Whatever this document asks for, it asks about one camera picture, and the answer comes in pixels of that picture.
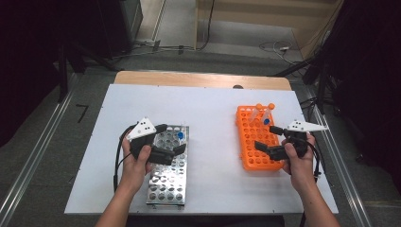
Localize black hanging cable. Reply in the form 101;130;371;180
199;0;217;51

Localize person's dark clothing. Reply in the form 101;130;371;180
126;215;285;227

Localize orange-capped clear test tube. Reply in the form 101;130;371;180
249;102;264;124
262;102;276;122

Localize black floor cables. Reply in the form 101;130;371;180
298;96;320;128

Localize black metal stand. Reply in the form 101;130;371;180
270;53;340;115
56;39;122;103

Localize black cabinet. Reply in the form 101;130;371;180
96;0;144;61

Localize person's left hand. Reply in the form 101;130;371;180
121;131;154;193

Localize orange plastic test tube rack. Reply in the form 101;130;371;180
235;105;286;172

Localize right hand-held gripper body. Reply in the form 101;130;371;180
268;119;329;162

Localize person's right hand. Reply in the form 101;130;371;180
281;131;318;187

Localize metal floor rail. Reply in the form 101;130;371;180
0;72;79;223
306;88;374;227

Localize dark curtain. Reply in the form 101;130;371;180
0;0;102;148
310;0;401;193

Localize wooden table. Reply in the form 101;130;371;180
113;70;292;92

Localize grey floor cable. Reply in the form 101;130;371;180
131;44;197;55

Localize metal test tube rack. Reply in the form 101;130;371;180
145;124;190;207

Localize white floor cable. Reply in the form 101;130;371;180
258;40;305;66

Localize white board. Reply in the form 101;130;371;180
64;83;339;216

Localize hand-held gripper black cable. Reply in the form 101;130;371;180
113;123;137;194
302;137;323;184

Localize left hand-held gripper black cable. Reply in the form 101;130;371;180
113;123;137;194

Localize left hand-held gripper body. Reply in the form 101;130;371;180
126;116;176;166

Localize right hand-held gripper black cable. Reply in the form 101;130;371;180
302;137;323;184

